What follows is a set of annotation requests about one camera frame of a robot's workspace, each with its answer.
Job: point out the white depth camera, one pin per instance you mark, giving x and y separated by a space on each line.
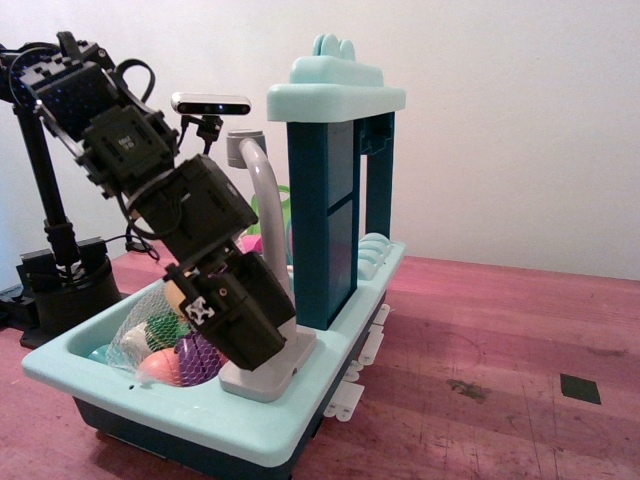
209 104

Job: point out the black tape patch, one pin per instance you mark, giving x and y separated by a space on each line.
580 389

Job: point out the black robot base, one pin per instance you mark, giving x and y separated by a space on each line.
50 300

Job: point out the mesh bag of toy food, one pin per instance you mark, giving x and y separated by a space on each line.
157 344

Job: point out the black gripper body with marker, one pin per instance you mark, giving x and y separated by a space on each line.
221 307

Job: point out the grey toy faucet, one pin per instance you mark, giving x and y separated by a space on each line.
247 149

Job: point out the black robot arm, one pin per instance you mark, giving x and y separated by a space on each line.
72 90

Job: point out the teal toy sink basin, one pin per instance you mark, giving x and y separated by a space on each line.
204 427

